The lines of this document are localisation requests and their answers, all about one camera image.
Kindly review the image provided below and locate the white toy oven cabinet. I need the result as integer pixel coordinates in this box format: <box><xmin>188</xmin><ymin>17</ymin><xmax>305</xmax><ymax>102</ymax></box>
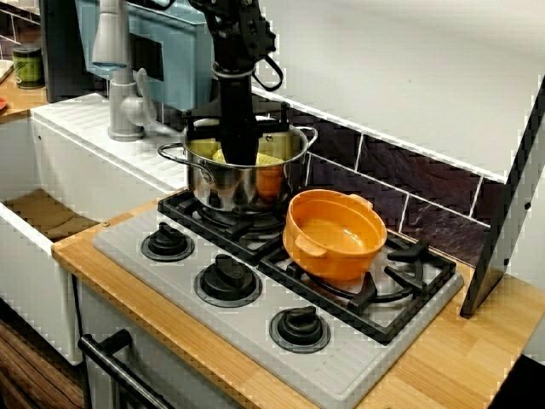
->
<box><xmin>70</xmin><ymin>274</ymin><xmax>239</xmax><ymax>409</ymax></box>

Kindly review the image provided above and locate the wooden stove countertop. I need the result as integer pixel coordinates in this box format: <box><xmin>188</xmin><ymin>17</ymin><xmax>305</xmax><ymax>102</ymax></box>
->
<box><xmin>51</xmin><ymin>198</ymin><xmax>545</xmax><ymax>409</ymax></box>

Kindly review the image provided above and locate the dark side panel board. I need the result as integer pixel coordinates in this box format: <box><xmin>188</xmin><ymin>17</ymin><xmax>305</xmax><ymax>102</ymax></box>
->
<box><xmin>459</xmin><ymin>76</ymin><xmax>545</xmax><ymax>320</ymax></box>

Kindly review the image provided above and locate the teal plastic bin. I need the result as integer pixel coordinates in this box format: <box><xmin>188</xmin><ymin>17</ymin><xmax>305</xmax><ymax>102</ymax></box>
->
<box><xmin>75</xmin><ymin>0</ymin><xmax>216</xmax><ymax>112</ymax></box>

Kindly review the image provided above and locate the wooden side counter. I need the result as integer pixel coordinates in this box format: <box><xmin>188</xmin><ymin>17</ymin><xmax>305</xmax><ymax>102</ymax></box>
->
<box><xmin>0</xmin><ymin>63</ymin><xmax>48</xmax><ymax>124</ymax></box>

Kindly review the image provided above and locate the black stove knob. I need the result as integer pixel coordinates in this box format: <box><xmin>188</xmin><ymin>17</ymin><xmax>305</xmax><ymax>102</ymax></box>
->
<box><xmin>193</xmin><ymin>254</ymin><xmax>264</xmax><ymax>308</ymax></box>
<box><xmin>268</xmin><ymin>305</ymin><xmax>332</xmax><ymax>354</ymax></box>
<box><xmin>141</xmin><ymin>222</ymin><xmax>196</xmax><ymax>262</ymax></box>

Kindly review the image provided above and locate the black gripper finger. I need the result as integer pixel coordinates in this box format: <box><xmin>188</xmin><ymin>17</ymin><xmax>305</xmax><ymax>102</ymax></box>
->
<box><xmin>240</xmin><ymin>130</ymin><xmax>260</xmax><ymax>166</ymax></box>
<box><xmin>221</xmin><ymin>130</ymin><xmax>242</xmax><ymax>166</ymax></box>

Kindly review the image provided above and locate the yellow toy corn cob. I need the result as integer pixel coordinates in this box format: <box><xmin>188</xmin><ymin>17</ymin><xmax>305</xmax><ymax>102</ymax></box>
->
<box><xmin>211</xmin><ymin>147</ymin><xmax>286</xmax><ymax>167</ymax></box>

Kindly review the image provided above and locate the stainless steel pot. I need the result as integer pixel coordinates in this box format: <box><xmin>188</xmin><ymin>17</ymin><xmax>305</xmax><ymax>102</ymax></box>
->
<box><xmin>157</xmin><ymin>123</ymin><xmax>319</xmax><ymax>214</ymax></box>

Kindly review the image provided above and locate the grey toy faucet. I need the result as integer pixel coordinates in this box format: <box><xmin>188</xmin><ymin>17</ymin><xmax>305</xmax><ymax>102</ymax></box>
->
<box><xmin>91</xmin><ymin>0</ymin><xmax>180</xmax><ymax>143</ymax></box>

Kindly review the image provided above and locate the black burner grate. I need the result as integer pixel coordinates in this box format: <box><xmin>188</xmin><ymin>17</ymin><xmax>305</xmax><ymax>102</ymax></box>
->
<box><xmin>257</xmin><ymin>229</ymin><xmax>457</xmax><ymax>346</ymax></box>
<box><xmin>157</xmin><ymin>189</ymin><xmax>299</xmax><ymax>268</ymax></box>

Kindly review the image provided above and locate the white sink basin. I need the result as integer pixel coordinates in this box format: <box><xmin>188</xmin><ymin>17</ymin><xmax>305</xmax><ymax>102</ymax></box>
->
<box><xmin>0</xmin><ymin>93</ymin><xmax>188</xmax><ymax>367</ymax></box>

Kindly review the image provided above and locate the orange plastic pot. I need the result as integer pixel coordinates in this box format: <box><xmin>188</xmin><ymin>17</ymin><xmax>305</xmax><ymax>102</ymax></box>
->
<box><xmin>283</xmin><ymin>189</ymin><xmax>388</xmax><ymax>282</ymax></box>

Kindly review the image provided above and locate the black oven door handle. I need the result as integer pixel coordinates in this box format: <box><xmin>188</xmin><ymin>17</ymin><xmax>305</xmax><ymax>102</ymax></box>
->
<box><xmin>77</xmin><ymin>328</ymin><xmax>171</xmax><ymax>409</ymax></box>

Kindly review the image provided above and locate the green tin can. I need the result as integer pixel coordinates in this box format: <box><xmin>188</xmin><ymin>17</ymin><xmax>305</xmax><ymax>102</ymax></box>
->
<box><xmin>11</xmin><ymin>45</ymin><xmax>45</xmax><ymax>90</ymax></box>

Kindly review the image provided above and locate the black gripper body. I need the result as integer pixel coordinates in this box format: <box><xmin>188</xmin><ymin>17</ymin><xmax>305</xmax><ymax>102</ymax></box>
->
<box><xmin>182</xmin><ymin>74</ymin><xmax>292</xmax><ymax>141</ymax></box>

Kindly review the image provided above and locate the grey stove top plate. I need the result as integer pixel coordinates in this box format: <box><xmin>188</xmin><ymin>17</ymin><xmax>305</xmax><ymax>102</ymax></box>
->
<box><xmin>92</xmin><ymin>199</ymin><xmax>465</xmax><ymax>409</ymax></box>

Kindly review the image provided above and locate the black upright panel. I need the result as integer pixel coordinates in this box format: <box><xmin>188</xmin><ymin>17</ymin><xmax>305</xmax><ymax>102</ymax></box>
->
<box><xmin>40</xmin><ymin>0</ymin><xmax>107</xmax><ymax>104</ymax></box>

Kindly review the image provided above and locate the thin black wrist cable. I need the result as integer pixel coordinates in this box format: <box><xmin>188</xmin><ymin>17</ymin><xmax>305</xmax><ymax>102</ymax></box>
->
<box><xmin>253</xmin><ymin>55</ymin><xmax>284</xmax><ymax>93</ymax></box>

